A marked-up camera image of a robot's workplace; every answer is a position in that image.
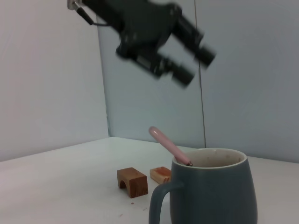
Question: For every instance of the light stained wooden block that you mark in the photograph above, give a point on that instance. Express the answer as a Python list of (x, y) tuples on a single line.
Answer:
[(161, 175)]

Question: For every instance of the grey ceramic cup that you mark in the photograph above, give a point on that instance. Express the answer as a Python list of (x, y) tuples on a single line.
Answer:
[(210, 191)]

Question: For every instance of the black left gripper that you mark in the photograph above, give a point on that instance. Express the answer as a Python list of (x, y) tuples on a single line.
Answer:
[(140, 25)]

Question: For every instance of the dark brown wooden arch block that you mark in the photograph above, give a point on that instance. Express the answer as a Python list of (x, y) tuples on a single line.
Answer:
[(136, 184)]

